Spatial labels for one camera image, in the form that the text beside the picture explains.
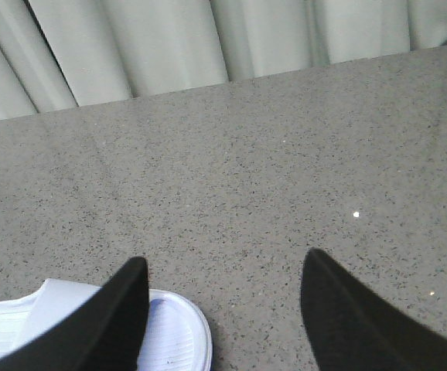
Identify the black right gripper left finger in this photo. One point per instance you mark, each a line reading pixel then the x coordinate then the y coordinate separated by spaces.
pixel 105 333

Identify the light blue slipper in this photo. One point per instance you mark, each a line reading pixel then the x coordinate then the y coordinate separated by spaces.
pixel 177 335

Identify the pale green curtain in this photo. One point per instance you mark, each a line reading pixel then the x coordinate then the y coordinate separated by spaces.
pixel 56 55

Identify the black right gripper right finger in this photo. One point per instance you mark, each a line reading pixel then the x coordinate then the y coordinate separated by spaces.
pixel 350 327

